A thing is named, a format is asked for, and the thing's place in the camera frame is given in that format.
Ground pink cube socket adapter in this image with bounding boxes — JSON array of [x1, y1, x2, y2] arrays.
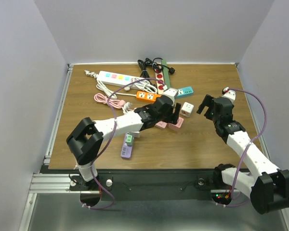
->
[[168, 117, 184, 132]]

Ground pink power strip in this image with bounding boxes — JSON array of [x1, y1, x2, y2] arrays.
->
[[155, 121, 168, 129]]

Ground white usb charger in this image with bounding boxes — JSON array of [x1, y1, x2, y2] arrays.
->
[[130, 131, 140, 138]]

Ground green usb charger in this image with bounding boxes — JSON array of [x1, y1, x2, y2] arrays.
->
[[125, 134, 134, 146]]

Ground purple power strip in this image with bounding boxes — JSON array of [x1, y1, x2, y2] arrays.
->
[[120, 133, 132, 159]]

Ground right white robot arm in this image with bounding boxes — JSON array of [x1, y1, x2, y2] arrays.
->
[[197, 92, 289, 214]]

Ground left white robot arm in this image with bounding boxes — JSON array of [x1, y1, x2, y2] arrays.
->
[[66, 95, 181, 190]]

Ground white cube socket adapter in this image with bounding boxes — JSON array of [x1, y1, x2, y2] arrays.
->
[[180, 102, 194, 117]]

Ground teal power strip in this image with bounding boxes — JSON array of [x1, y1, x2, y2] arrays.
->
[[176, 86, 194, 99]]

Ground orange power strip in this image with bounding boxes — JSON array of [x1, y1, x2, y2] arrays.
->
[[136, 91, 161, 103]]

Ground green power strip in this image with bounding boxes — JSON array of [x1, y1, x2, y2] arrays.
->
[[161, 59, 171, 88]]

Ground beige red power strip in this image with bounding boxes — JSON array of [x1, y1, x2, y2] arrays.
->
[[154, 63, 164, 95]]

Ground white multicolour power strip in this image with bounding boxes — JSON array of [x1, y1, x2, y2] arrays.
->
[[96, 71, 142, 87]]

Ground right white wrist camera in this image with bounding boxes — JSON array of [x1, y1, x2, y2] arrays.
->
[[222, 87, 236, 103]]

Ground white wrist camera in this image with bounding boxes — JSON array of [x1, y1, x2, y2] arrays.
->
[[222, 87, 236, 103], [162, 88, 178, 101]]

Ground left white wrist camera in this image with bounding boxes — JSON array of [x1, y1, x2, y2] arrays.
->
[[162, 88, 178, 101]]

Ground white power strip cable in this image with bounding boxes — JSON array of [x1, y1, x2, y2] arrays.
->
[[84, 70, 158, 100]]

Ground black coiled power cable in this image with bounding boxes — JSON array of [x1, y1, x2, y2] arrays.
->
[[137, 57, 177, 85]]

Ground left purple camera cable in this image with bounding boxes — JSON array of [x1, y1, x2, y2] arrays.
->
[[81, 77, 167, 210]]

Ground pink power strip cable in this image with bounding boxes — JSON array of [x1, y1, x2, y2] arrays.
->
[[93, 93, 126, 109]]

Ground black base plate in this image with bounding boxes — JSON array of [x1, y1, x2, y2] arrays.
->
[[69, 169, 229, 202]]

